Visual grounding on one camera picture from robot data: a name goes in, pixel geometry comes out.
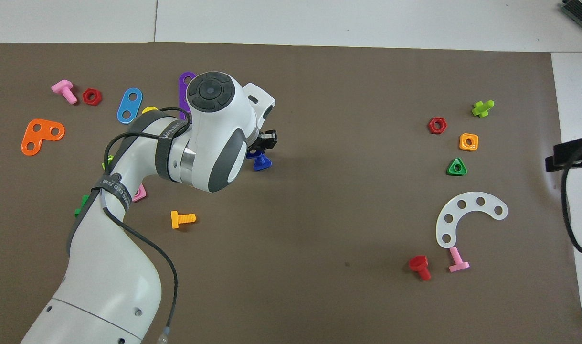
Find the red toy screw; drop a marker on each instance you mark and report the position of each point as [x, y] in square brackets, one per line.
[418, 263]

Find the white curved five-hole plate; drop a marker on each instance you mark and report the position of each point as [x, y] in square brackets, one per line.
[471, 201]

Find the pink square toy nut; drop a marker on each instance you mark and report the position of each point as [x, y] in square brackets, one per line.
[140, 195]

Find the red hexagonal toy nut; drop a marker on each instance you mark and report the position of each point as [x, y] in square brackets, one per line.
[86, 98]
[431, 128]

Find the yellow three-hole strip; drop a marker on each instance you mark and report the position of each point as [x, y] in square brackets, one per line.
[149, 110]

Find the small pink toy screw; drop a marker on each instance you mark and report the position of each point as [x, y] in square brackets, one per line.
[457, 260]

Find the brown table mat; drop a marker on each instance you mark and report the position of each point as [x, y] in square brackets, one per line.
[319, 215]

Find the orange heart-shaped plate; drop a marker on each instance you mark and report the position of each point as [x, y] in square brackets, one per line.
[42, 138]

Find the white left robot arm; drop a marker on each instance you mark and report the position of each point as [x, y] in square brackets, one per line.
[109, 267]

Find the purple four-hole strip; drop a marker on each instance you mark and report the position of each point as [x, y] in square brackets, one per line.
[181, 88]

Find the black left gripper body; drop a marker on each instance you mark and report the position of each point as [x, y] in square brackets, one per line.
[259, 145]

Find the green triangular toy nut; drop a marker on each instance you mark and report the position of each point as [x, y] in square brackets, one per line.
[450, 171]

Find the dark green toy screw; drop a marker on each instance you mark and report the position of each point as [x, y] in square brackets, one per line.
[82, 203]

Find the large pink toy screw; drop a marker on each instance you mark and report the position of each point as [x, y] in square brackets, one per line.
[61, 87]

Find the orange square toy nut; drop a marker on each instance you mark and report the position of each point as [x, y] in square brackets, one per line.
[462, 145]

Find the orange toy screw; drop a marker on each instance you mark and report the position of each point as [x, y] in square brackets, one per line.
[176, 220]

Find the lime green flower nut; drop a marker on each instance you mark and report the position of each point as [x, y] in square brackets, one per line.
[105, 166]

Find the blue toy screw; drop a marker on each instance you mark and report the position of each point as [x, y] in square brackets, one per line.
[263, 165]

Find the lime green toy screw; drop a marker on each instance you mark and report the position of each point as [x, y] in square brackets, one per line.
[481, 110]

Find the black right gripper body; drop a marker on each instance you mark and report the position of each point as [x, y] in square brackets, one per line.
[577, 145]

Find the blue square toy nut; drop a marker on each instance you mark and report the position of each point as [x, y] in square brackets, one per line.
[250, 155]

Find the blue two-hole strip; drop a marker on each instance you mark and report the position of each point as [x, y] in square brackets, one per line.
[130, 106]

